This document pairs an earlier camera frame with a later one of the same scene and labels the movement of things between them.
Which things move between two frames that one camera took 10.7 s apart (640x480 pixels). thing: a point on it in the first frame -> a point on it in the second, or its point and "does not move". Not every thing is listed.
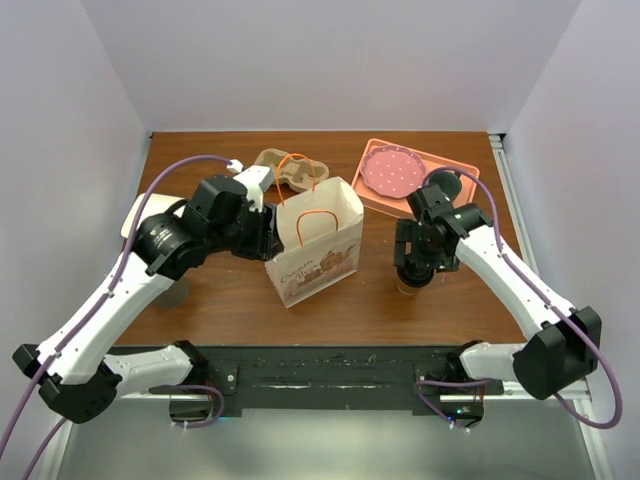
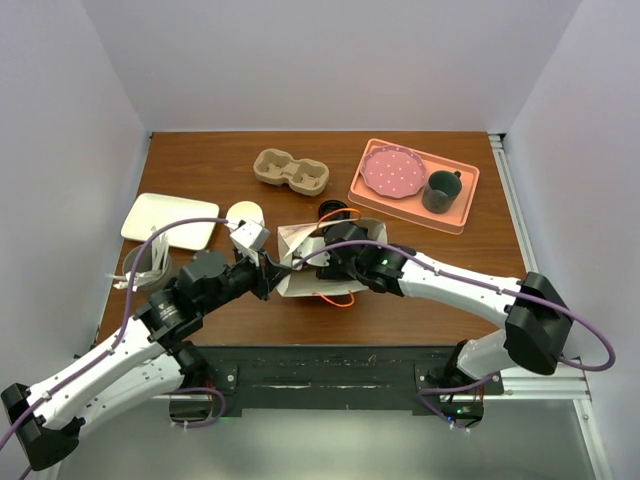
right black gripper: x=408 y=230 -> x=333 y=270
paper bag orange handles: x=321 y=231 -> x=318 y=228
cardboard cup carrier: x=300 y=174 does not move
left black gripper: x=267 y=242 -> x=267 y=275
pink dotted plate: x=392 y=171 does not move
